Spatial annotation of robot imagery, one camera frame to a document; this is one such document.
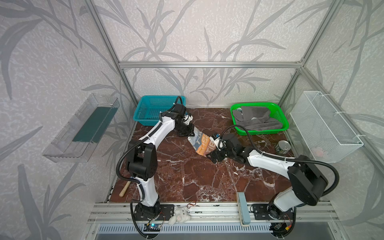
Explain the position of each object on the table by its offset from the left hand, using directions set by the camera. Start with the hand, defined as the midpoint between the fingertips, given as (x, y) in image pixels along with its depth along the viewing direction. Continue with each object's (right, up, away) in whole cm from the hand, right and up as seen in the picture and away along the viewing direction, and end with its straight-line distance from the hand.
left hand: (196, 129), depth 88 cm
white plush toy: (-6, -39, -19) cm, 44 cm away
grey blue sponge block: (+25, -39, -15) cm, 49 cm away
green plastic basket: (+59, +11, +23) cm, 64 cm away
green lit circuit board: (-21, -46, -17) cm, 54 cm away
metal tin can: (+55, -11, +4) cm, 56 cm away
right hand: (+9, -10, -1) cm, 14 cm away
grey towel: (+41, +8, +16) cm, 45 cm away
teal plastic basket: (-39, +12, +27) cm, 49 cm away
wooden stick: (-39, -32, -8) cm, 51 cm away
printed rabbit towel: (+4, -9, +7) cm, 12 cm away
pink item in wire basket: (+61, -10, -15) cm, 64 cm away
